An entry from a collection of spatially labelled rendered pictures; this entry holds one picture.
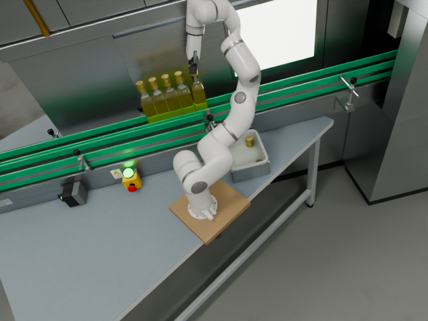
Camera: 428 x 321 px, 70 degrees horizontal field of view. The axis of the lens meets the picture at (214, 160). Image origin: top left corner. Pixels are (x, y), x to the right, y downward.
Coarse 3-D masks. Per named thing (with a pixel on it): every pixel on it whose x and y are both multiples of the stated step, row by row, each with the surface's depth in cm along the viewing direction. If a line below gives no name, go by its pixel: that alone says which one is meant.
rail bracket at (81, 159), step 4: (76, 152) 132; (80, 152) 134; (80, 156) 135; (84, 156) 138; (80, 160) 136; (84, 160) 136; (80, 164) 134; (84, 164) 139; (80, 168) 133; (88, 168) 141
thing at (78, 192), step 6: (66, 186) 145; (72, 186) 144; (78, 186) 143; (66, 192) 142; (72, 192) 141; (78, 192) 141; (84, 192) 147; (66, 198) 141; (72, 198) 142; (78, 198) 142; (84, 198) 145; (72, 204) 145; (78, 204) 145
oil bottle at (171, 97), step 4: (168, 92) 136; (172, 92) 136; (176, 92) 138; (168, 96) 136; (172, 96) 137; (176, 96) 137; (168, 100) 138; (172, 100) 138; (176, 100) 138; (168, 104) 139; (172, 104) 140; (176, 104) 140; (180, 104) 141; (172, 108) 141; (176, 108) 141; (180, 108) 142; (172, 112) 143; (176, 112) 143; (180, 112) 143; (172, 116) 144; (176, 116) 144
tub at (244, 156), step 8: (256, 136) 144; (232, 144) 150; (240, 144) 150; (256, 144) 147; (232, 152) 149; (240, 152) 148; (248, 152) 147; (256, 152) 146; (264, 152) 135; (240, 160) 144; (248, 160) 143; (264, 160) 132; (232, 168) 132; (240, 168) 132
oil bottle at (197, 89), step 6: (192, 84) 137; (198, 84) 136; (192, 90) 137; (198, 90) 137; (198, 96) 139; (204, 96) 140; (198, 102) 142; (204, 102) 142; (198, 108) 144; (204, 108) 145
